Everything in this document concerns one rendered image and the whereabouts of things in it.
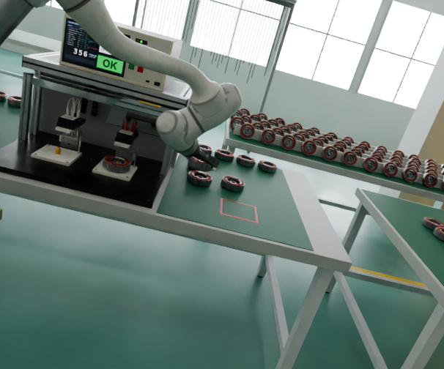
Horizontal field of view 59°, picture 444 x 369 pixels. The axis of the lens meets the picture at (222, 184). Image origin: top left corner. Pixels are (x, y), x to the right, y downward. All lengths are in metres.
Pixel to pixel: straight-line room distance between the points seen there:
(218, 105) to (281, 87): 6.86
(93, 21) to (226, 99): 0.44
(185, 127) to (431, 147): 4.03
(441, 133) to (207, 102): 4.02
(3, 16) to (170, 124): 0.51
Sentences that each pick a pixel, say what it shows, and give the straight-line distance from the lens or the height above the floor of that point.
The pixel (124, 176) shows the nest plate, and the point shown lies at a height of 0.78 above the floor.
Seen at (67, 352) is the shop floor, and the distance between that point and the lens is 1.94.
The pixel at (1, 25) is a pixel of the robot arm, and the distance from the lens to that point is 1.23.
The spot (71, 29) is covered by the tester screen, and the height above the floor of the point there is 1.26.
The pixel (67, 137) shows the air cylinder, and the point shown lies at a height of 0.82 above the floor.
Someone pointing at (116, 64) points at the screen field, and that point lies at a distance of 1.73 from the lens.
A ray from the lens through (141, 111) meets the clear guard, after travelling 1.50.
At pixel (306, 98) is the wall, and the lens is 8.19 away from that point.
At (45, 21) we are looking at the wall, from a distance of 8.65.
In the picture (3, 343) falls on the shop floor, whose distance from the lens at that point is 1.99.
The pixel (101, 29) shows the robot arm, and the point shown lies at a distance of 1.11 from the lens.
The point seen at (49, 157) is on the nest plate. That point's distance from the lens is 1.70.
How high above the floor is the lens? 1.41
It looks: 21 degrees down
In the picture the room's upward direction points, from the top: 16 degrees clockwise
